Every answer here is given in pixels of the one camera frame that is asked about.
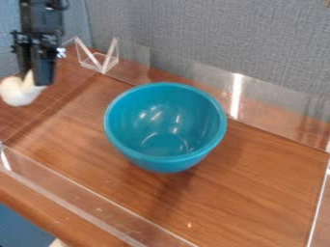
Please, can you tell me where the clear acrylic corner bracket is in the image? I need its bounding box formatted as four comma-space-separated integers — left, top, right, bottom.
74, 37, 119, 74

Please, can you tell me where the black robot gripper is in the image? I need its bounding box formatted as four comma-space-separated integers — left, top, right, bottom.
11, 0, 67, 86

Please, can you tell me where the clear acrylic front barrier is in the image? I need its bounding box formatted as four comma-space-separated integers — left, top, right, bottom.
0, 144, 198, 247

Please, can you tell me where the blue plastic bowl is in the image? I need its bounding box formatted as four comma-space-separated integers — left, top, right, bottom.
103, 82, 227, 173

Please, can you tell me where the clear acrylic back barrier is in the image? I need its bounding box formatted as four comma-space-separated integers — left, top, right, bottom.
106, 41, 330, 152

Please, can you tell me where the clear acrylic barrier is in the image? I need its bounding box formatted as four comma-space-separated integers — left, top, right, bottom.
0, 144, 198, 247
106, 41, 330, 152

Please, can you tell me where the brown white plush mushroom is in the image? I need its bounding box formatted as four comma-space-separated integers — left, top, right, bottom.
0, 70, 46, 107

